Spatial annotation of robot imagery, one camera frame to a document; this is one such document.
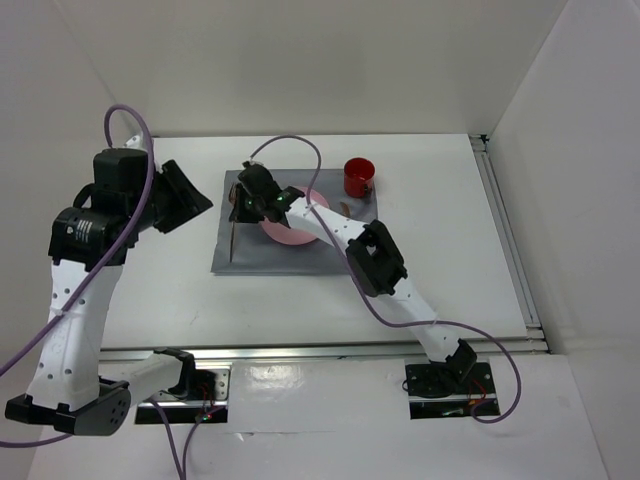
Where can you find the grey cloth placemat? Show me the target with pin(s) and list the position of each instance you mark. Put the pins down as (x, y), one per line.
(257, 254)

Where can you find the right aluminium rail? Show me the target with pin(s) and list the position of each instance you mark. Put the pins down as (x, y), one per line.
(479, 146)

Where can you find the copper fork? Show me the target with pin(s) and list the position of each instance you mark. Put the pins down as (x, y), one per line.
(233, 225)

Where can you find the red enamel mug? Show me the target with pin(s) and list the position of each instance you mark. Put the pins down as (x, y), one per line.
(359, 177)

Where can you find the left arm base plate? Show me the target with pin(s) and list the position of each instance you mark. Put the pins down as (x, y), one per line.
(207, 400)

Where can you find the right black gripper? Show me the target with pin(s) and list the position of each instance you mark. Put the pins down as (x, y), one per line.
(241, 215)

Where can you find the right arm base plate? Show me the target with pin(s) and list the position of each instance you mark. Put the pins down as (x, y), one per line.
(429, 397)

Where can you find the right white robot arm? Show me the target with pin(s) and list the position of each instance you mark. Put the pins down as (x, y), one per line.
(374, 263)

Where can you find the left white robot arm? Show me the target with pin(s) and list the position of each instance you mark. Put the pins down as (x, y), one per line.
(67, 392)

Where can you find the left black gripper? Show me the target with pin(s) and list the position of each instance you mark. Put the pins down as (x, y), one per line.
(188, 199)

